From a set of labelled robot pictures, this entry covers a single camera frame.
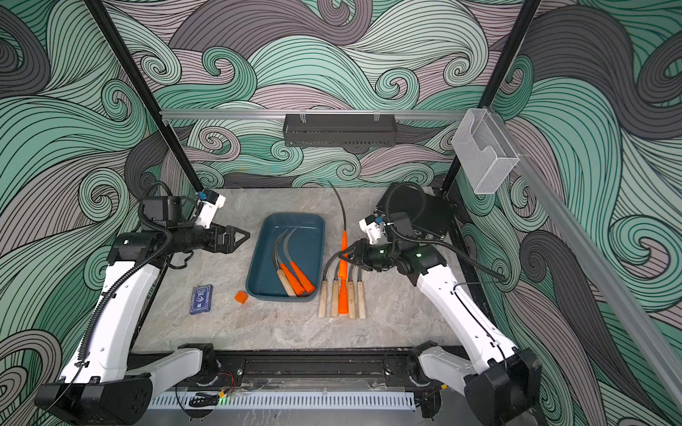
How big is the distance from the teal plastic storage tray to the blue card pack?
5.8 inches

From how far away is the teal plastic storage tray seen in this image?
89cm

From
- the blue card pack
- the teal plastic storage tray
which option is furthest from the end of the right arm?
the blue card pack

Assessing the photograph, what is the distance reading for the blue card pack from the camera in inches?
33.5

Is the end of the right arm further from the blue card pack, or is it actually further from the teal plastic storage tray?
the blue card pack
